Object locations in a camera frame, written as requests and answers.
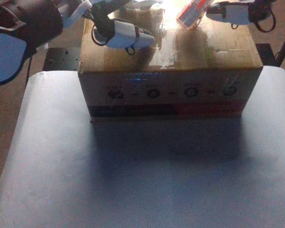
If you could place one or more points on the grey table cloth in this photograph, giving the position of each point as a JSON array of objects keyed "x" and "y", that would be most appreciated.
[{"x": 142, "y": 171}]

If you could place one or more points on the brown cardboard box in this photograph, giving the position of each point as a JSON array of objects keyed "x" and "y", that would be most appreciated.
[{"x": 171, "y": 71}]

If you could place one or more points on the black slanted pole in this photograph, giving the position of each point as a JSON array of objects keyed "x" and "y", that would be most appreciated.
[{"x": 283, "y": 50}]

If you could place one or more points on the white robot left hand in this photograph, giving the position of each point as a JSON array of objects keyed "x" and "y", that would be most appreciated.
[{"x": 123, "y": 35}]

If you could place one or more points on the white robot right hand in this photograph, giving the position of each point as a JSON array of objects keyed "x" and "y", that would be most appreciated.
[{"x": 235, "y": 13}]

